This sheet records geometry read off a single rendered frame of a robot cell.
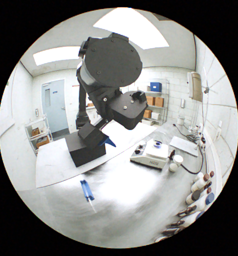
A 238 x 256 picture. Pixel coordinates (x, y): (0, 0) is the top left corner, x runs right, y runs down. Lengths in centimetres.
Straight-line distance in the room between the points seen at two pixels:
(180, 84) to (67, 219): 306
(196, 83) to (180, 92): 210
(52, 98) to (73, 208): 293
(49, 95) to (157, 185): 314
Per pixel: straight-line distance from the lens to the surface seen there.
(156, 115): 262
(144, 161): 43
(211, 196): 38
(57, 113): 302
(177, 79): 284
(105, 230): 35
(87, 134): 15
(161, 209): 38
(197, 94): 66
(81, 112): 43
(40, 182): 54
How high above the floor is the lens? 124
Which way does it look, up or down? 23 degrees down
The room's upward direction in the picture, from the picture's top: straight up
